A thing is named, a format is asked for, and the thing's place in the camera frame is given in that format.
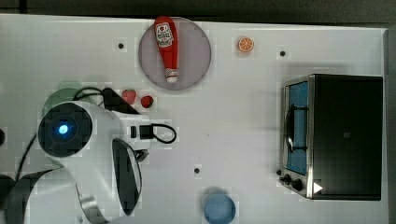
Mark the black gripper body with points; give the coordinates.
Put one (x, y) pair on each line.
(137, 129)

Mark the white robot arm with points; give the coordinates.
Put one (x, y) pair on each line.
(94, 142)

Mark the pink plush strawberry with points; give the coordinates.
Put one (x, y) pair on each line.
(129, 96)

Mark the red strawberry toy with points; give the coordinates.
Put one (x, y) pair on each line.
(147, 101)

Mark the green colander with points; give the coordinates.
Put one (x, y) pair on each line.
(66, 91)

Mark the red ketchup bottle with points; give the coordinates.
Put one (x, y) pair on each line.
(166, 37)

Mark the grey round plate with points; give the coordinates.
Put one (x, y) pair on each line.
(194, 56)

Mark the black round object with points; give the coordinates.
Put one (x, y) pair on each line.
(2, 137)

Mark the black cylinder lower left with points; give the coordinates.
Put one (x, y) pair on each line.
(6, 185)

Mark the orange slice toy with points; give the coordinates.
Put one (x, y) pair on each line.
(245, 44)

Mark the blue cup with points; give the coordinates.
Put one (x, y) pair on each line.
(219, 209)

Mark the black toaster oven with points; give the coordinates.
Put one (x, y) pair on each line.
(332, 137)

